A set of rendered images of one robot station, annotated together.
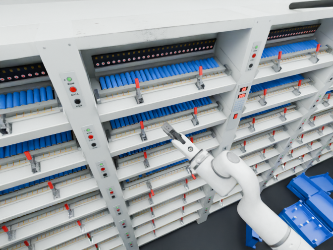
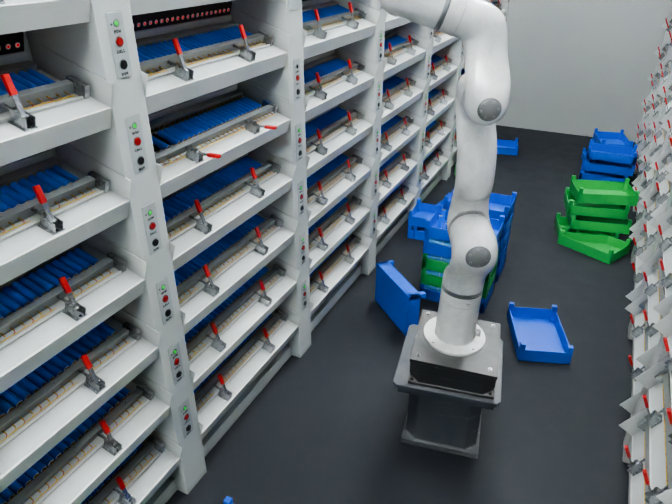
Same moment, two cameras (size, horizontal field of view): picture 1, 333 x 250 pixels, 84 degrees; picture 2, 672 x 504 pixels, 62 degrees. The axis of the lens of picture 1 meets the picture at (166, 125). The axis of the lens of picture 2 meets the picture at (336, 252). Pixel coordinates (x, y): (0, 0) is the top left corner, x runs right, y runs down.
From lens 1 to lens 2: 1.11 m
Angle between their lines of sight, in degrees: 35
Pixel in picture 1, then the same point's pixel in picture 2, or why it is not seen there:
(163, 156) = (206, 68)
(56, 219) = (19, 244)
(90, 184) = (91, 106)
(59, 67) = not seen: outside the picture
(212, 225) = (328, 344)
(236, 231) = (376, 329)
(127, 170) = (153, 86)
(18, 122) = not seen: outside the picture
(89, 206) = (88, 208)
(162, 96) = not seen: outside the picture
